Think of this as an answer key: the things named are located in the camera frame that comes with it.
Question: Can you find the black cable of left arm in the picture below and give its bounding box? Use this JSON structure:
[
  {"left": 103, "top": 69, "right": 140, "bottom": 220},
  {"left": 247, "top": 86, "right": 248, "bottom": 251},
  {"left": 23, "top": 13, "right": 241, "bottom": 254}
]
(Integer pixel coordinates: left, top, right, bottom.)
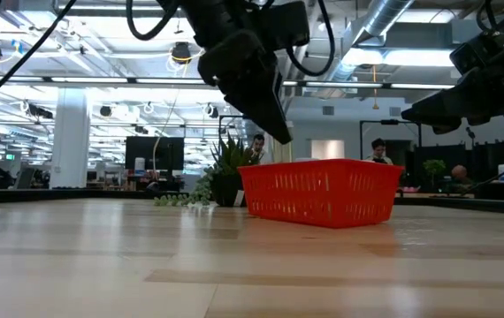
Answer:
[{"left": 0, "top": 0, "right": 79, "bottom": 116}]

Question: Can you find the black looped cable at left gripper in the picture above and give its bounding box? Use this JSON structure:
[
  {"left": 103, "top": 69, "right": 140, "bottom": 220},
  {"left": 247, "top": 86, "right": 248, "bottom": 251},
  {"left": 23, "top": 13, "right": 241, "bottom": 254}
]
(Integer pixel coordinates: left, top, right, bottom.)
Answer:
[{"left": 126, "top": 0, "right": 337, "bottom": 79}]

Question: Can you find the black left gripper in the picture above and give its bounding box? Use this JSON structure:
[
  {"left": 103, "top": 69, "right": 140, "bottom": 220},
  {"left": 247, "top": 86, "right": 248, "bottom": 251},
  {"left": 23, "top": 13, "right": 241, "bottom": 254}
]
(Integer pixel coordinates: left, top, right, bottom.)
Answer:
[{"left": 157, "top": 0, "right": 294, "bottom": 146}]

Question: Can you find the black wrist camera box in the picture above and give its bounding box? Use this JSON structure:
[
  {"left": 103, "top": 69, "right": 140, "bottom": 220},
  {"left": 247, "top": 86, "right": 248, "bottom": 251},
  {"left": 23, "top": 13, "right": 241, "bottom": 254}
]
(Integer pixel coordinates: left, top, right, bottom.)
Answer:
[
  {"left": 260, "top": 0, "right": 311, "bottom": 50},
  {"left": 449, "top": 26, "right": 504, "bottom": 76}
]

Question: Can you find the silver ceiling air duct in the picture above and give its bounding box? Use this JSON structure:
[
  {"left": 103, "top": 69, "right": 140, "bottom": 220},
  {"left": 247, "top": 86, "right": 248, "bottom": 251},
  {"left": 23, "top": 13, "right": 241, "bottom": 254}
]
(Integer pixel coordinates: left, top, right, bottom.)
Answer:
[{"left": 317, "top": 0, "right": 415, "bottom": 85}]

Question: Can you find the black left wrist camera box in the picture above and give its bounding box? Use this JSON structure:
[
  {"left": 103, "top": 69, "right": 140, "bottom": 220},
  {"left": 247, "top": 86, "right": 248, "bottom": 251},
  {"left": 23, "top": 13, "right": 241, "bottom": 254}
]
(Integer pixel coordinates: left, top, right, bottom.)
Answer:
[{"left": 260, "top": 0, "right": 311, "bottom": 50}]

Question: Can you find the white round column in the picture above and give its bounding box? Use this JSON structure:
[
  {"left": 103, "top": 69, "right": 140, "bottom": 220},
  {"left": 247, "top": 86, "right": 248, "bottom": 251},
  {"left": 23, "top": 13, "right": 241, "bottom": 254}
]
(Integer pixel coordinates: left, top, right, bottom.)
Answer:
[{"left": 49, "top": 87, "right": 92, "bottom": 190}]

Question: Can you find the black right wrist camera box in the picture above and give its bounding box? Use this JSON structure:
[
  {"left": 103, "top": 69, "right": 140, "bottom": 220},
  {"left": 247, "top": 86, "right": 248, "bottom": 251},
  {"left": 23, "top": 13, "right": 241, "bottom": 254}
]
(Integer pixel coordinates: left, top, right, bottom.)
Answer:
[{"left": 449, "top": 26, "right": 504, "bottom": 76}]

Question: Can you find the black computer monitor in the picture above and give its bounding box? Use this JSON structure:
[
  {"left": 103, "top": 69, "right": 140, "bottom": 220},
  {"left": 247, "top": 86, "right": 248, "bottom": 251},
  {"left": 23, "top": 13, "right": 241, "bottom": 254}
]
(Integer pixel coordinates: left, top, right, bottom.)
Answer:
[{"left": 124, "top": 135, "right": 186, "bottom": 172}]

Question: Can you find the person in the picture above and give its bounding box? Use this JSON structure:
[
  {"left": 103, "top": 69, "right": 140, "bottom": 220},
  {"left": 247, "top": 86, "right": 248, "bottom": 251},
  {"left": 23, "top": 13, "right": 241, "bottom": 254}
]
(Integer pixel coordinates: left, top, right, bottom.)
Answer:
[
  {"left": 448, "top": 163, "right": 474, "bottom": 186},
  {"left": 364, "top": 137, "right": 394, "bottom": 165},
  {"left": 249, "top": 133, "right": 275, "bottom": 165}
]

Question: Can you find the black metal stand frame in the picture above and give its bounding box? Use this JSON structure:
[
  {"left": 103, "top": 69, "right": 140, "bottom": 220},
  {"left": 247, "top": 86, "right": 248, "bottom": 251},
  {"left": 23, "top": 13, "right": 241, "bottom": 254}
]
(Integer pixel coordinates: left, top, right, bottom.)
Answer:
[{"left": 359, "top": 118, "right": 424, "bottom": 161}]

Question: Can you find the green potted plant black pot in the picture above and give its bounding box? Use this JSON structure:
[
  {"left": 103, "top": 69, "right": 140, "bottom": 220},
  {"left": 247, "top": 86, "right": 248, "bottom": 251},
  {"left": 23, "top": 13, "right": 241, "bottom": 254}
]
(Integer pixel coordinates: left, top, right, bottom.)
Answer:
[{"left": 153, "top": 134, "right": 262, "bottom": 208}]

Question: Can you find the red plastic basket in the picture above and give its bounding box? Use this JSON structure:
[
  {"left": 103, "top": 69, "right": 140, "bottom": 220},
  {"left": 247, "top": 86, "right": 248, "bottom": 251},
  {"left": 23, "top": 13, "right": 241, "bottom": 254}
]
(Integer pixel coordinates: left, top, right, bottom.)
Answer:
[{"left": 237, "top": 158, "right": 406, "bottom": 230}]

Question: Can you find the small green bushy plant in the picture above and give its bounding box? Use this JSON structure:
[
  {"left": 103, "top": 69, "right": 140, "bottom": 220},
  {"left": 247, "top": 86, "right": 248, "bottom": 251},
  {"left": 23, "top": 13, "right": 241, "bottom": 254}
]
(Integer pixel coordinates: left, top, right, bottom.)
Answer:
[{"left": 423, "top": 158, "right": 447, "bottom": 189}]

